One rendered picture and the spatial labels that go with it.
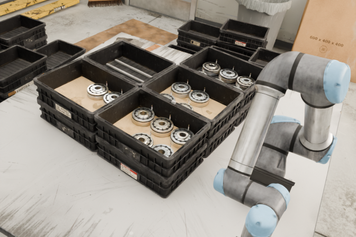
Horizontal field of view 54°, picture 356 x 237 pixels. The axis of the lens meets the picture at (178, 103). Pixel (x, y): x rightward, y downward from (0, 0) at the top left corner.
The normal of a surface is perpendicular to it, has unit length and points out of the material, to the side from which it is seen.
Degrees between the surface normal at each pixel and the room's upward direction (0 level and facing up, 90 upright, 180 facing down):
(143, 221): 0
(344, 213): 0
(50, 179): 0
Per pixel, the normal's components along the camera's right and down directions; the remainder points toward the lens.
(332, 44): -0.42, 0.28
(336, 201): 0.09, -0.81
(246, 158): -0.06, -0.04
